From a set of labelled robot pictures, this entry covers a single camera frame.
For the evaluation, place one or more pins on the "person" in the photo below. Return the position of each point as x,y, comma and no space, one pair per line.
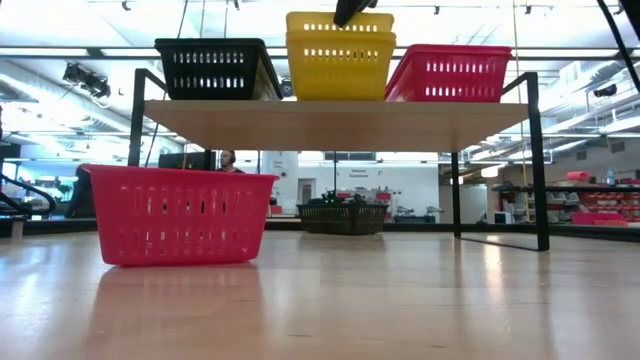
229,161

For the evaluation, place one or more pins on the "black computer monitor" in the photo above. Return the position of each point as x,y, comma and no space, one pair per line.
185,161

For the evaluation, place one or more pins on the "blue water bottle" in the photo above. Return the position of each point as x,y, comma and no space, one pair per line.
610,177

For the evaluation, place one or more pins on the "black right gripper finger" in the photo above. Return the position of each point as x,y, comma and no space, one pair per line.
350,11

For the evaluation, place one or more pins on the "parts rack with bins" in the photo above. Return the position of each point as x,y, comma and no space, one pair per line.
600,202

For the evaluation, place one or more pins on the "black ceiling-mounted device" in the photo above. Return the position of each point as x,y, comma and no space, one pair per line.
87,80

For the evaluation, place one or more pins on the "yellow plastic basket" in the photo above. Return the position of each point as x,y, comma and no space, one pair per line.
305,18
340,80

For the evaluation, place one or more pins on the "red plastic basket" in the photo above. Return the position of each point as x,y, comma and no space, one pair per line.
450,80
175,176

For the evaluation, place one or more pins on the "wooden shelf with black frame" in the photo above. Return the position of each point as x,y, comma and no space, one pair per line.
335,125

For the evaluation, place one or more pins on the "black ceiling spotlight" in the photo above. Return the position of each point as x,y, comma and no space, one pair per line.
605,91

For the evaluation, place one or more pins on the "black plastic basket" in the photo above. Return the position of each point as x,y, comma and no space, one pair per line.
342,220
215,70

